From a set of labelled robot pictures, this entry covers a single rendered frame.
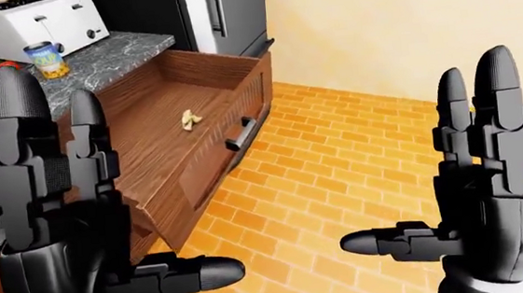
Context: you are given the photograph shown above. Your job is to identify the grey marble countertop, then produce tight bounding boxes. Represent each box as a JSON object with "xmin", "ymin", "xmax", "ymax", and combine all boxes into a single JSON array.
[{"xmin": 0, "ymin": 25, "xmax": 183, "ymax": 145}]

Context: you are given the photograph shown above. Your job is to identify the blue and yellow soup can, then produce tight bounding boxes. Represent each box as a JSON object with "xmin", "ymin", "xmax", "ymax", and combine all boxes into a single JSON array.
[{"xmin": 21, "ymin": 39, "xmax": 71, "ymax": 83}]

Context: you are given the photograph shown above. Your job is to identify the black and silver refrigerator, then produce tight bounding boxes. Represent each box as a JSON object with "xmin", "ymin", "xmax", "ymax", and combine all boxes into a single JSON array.
[{"xmin": 89, "ymin": 0, "xmax": 277, "ymax": 72}]

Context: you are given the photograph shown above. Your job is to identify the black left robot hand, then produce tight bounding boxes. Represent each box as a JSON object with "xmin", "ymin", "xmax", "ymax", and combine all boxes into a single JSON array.
[{"xmin": 0, "ymin": 53, "xmax": 248, "ymax": 293}]

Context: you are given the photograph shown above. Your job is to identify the wooden base cabinet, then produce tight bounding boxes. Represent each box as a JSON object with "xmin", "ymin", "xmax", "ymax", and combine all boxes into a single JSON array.
[{"xmin": 125, "ymin": 216, "xmax": 159, "ymax": 266}]

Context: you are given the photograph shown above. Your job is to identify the open wooden drawer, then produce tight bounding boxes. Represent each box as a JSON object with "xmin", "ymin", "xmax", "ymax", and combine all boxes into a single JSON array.
[{"xmin": 50, "ymin": 40, "xmax": 287, "ymax": 261}]

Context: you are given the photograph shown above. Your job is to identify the small yellow food piece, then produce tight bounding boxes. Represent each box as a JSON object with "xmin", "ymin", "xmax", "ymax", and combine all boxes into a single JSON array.
[{"xmin": 178, "ymin": 108, "xmax": 205, "ymax": 133}]

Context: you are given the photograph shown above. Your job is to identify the silver toaster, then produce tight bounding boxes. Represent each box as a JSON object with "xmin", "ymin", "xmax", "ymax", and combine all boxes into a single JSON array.
[{"xmin": 0, "ymin": 0, "xmax": 114, "ymax": 67}]

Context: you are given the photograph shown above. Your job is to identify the red and green object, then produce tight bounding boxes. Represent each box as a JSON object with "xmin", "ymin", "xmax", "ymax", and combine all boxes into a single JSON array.
[{"xmin": 0, "ymin": 59, "xmax": 22, "ymax": 74}]

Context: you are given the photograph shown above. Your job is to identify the black drawer handle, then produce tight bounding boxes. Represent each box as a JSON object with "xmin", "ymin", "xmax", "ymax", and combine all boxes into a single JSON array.
[{"xmin": 222, "ymin": 116, "xmax": 261, "ymax": 153}]

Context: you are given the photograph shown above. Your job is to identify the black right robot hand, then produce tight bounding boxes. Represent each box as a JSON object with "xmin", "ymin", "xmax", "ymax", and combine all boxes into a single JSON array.
[{"xmin": 324, "ymin": 43, "xmax": 523, "ymax": 293}]

